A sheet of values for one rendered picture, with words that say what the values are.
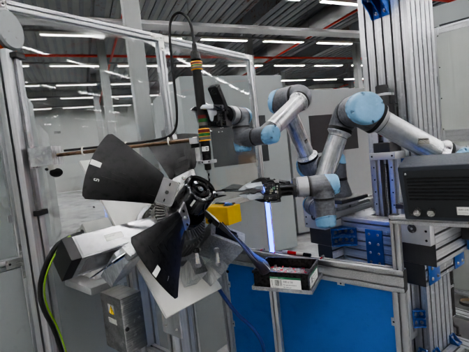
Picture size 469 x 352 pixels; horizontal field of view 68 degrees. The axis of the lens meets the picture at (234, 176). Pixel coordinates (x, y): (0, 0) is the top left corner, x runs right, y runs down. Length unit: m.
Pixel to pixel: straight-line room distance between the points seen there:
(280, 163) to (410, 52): 2.73
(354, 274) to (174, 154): 0.83
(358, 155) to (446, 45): 3.26
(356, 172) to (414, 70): 3.97
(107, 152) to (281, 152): 3.34
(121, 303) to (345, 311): 0.87
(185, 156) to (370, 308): 0.90
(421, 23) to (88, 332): 2.15
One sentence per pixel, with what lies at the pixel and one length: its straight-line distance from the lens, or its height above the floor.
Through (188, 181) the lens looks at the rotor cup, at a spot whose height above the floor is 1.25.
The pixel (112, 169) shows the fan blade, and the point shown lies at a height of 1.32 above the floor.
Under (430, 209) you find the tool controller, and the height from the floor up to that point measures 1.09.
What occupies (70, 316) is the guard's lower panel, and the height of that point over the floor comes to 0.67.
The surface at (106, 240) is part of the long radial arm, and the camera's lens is 1.13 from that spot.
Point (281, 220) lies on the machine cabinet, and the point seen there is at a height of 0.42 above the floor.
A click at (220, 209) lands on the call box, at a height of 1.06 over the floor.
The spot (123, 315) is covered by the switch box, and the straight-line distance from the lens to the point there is 1.44.
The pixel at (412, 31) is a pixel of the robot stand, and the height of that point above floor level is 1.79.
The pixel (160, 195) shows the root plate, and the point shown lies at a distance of 1.19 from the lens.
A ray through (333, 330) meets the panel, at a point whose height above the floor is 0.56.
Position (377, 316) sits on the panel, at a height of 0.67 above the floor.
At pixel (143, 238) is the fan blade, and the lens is 0.96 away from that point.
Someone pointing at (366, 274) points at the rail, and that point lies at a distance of 1.43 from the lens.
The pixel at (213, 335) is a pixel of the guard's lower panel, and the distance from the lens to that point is 2.48.
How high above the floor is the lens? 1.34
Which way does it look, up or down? 4 degrees down
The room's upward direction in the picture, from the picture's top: 6 degrees counter-clockwise
